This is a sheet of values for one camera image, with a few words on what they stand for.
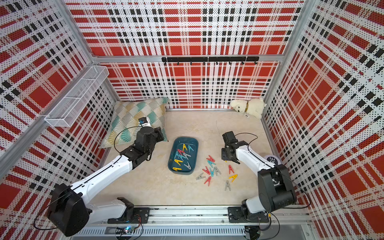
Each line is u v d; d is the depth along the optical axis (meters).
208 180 0.86
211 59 0.89
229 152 0.65
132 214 0.69
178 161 0.93
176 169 0.88
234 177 0.86
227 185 0.84
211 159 0.93
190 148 0.99
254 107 1.14
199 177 0.86
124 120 0.94
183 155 0.95
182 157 0.93
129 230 0.69
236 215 0.73
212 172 0.88
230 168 0.90
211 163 0.91
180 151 0.96
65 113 0.69
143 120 0.69
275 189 0.43
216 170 0.88
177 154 0.95
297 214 0.76
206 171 0.89
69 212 0.39
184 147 0.99
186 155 0.95
